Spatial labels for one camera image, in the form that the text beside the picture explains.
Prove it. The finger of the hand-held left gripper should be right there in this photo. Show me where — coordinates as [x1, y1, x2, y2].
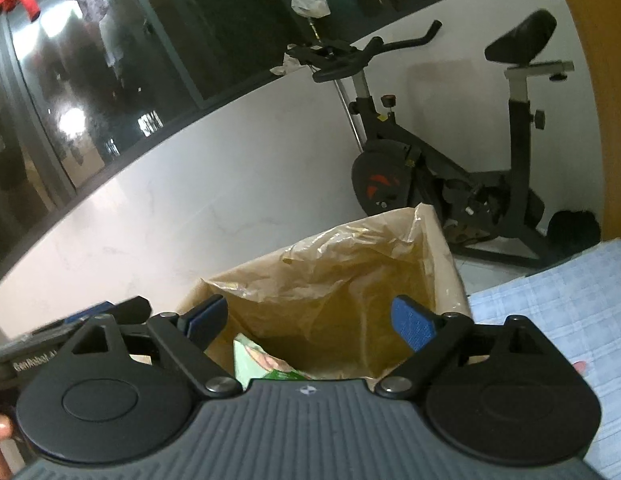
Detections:
[60, 301, 116, 327]
[114, 296, 152, 326]

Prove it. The black exercise bike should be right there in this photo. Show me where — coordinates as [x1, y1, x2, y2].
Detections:
[285, 9, 575, 271]

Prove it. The white crumpled cloth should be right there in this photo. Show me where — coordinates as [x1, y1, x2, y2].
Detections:
[269, 51, 307, 77]

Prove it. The brown cardboard box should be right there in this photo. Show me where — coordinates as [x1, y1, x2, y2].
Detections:
[175, 203, 474, 391]

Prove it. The yellow wooden door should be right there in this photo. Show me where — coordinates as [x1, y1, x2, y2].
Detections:
[547, 0, 621, 241]

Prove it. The black bag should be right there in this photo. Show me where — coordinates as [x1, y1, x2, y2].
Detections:
[547, 209, 602, 262]

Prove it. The dark glass window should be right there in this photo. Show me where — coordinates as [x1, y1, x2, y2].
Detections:
[0, 0, 487, 271]

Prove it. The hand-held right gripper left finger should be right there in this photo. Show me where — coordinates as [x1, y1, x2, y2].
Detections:
[70, 294, 244, 402]

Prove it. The white plastic bag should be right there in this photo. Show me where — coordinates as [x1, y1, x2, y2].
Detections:
[290, 0, 332, 19]

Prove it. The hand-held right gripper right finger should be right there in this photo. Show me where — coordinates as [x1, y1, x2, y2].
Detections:
[375, 295, 549, 402]

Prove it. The green snack packet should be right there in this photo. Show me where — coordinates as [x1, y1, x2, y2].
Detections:
[233, 334, 319, 391]

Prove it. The clear plastic liner bag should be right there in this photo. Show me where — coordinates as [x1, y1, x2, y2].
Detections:
[203, 203, 471, 381]

